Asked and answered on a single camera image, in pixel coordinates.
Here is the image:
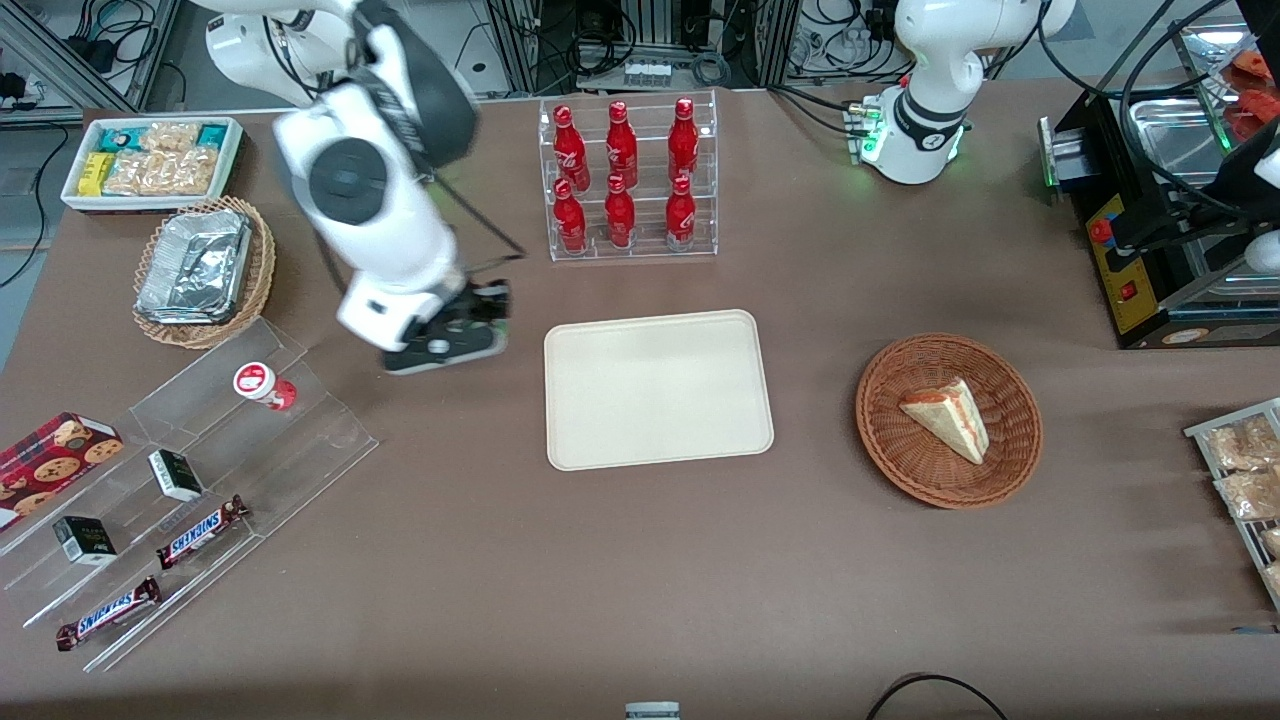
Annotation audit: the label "red cola bottle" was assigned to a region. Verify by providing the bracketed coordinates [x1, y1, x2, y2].
[665, 175, 697, 251]
[553, 105, 591, 191]
[604, 174, 637, 249]
[606, 100, 639, 189]
[553, 178, 589, 254]
[668, 97, 700, 183]

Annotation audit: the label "black table cable loop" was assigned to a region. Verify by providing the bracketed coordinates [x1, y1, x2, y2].
[865, 673, 1011, 720]

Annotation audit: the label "round brown wicker basket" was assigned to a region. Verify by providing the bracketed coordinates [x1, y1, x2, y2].
[856, 333, 1044, 510]

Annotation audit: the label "aluminium frame profile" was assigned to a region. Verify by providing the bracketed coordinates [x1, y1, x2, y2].
[0, 0, 181, 126]

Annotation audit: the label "clear acrylic bottle rack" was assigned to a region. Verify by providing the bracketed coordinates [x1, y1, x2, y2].
[538, 90, 719, 263]

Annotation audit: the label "black food warmer cabinet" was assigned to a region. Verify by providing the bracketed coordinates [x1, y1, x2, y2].
[1038, 15, 1280, 351]

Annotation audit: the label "red yogurt cup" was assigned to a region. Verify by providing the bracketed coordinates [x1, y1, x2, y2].
[233, 362, 298, 412]

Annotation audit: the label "oval tan wicker basket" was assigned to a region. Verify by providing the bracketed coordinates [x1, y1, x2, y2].
[132, 196, 277, 350]

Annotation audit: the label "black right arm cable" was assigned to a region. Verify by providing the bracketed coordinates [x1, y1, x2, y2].
[425, 165, 528, 276]

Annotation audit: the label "small black white box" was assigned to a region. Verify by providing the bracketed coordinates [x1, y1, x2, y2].
[148, 449, 205, 503]
[52, 516, 118, 567]

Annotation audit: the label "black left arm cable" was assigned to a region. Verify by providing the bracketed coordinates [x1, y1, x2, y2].
[1035, 0, 1280, 226]

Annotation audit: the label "aluminium foil containers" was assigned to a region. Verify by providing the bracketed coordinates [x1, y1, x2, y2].
[137, 209, 253, 325]

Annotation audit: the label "tray of packaged pastries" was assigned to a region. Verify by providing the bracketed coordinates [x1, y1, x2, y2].
[1185, 398, 1280, 613]

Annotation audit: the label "red plaid cookie box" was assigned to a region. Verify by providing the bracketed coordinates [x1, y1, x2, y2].
[0, 412, 125, 531]

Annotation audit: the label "beige plastic tray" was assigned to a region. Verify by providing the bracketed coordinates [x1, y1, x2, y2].
[543, 309, 776, 472]

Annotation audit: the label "clear rice cracker bag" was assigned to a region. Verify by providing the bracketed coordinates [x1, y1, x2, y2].
[140, 122, 201, 153]
[103, 148, 219, 196]

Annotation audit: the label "brown snickers bar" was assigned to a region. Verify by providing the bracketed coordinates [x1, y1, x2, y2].
[156, 495, 250, 571]
[56, 576, 162, 652]

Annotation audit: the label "wrapped triangle sandwich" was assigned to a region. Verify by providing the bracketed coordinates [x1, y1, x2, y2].
[899, 377, 991, 466]

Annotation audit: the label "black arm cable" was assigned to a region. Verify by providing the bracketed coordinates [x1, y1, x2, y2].
[1035, 0, 1280, 226]
[425, 165, 528, 276]

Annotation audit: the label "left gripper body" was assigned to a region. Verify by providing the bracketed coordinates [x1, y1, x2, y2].
[1207, 140, 1280, 246]

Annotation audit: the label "white rectangular snack bin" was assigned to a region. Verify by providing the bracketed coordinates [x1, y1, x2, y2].
[60, 116, 245, 215]

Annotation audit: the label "clear acrylic stepped shelf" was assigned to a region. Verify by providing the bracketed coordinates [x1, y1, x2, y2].
[0, 318, 379, 673]

